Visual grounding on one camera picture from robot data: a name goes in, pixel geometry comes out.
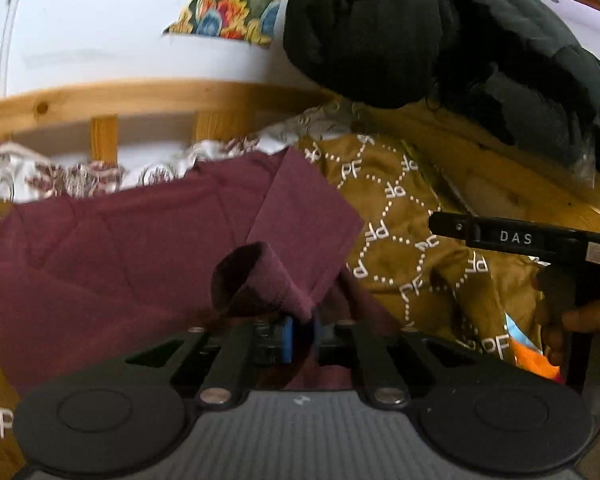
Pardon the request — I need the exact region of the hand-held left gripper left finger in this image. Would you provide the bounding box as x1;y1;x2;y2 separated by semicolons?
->
125;317;295;405

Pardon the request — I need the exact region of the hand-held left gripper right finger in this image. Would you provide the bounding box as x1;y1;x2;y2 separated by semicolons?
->
310;317;482;407

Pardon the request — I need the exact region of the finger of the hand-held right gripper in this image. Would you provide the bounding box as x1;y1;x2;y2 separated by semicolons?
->
428;212;583;262

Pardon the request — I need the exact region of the maroon shirt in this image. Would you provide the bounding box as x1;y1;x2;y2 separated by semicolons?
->
0;149;406;395

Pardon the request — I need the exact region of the person's right hand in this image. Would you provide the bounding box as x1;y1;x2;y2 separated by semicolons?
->
532;272;600;367

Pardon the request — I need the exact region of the brown printed blanket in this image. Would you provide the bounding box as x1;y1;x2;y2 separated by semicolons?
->
0;132;566;480

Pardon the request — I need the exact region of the orange cloth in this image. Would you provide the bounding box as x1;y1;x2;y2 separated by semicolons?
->
502;312;563;386

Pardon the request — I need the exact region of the white floral pillow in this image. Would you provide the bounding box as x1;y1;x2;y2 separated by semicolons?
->
0;137;261;204
257;102;376;157

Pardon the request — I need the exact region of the black jacket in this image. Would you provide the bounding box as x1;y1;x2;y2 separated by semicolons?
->
282;0;600;188

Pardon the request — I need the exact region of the colourful floral cloth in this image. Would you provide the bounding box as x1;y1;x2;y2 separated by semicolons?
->
161;0;294;47

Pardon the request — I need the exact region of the wooden bed frame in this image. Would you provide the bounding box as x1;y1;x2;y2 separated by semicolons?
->
0;79;600;221

